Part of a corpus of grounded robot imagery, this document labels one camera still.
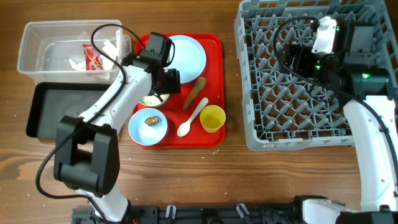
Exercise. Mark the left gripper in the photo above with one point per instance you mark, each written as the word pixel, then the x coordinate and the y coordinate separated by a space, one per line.
pixel 173 86

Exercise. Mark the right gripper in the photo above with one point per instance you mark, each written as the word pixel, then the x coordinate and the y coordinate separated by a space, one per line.
pixel 301 54

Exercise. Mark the white napkin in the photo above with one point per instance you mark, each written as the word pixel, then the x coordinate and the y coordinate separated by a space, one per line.
pixel 109 49

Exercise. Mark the red snack wrapper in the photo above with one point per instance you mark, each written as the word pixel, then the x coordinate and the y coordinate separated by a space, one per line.
pixel 92 59

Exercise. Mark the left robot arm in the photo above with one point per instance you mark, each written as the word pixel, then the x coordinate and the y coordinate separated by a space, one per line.
pixel 86 152

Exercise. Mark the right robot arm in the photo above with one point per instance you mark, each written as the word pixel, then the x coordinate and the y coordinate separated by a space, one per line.
pixel 340 60

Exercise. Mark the grey dishwasher rack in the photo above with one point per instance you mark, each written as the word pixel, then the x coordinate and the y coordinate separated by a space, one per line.
pixel 280 111

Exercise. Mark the clear plastic waste bin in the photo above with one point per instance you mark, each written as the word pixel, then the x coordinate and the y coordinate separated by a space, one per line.
pixel 46 46

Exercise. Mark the light green bowl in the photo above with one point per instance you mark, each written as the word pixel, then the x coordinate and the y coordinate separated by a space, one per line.
pixel 153 101

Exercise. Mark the large light blue plate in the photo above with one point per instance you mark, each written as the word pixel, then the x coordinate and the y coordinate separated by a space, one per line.
pixel 189 58

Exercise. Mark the brown carrot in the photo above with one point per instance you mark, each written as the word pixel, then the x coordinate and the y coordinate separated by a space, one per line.
pixel 197 88

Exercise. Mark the brown food scrap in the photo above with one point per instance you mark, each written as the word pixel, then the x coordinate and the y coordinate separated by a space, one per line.
pixel 152 120

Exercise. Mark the red serving tray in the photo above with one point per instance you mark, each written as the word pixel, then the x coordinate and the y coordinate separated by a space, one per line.
pixel 214 91

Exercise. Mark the white plastic spoon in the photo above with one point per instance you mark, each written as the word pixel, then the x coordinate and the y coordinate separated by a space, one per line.
pixel 184 128

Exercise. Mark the small light blue plate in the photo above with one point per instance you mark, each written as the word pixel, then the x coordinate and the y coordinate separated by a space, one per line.
pixel 143 134

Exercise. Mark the yellow plastic cup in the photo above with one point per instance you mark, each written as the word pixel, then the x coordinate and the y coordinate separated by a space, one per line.
pixel 212 118

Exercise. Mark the black rectangular tray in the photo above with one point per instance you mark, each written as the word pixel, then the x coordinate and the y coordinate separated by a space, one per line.
pixel 52 101

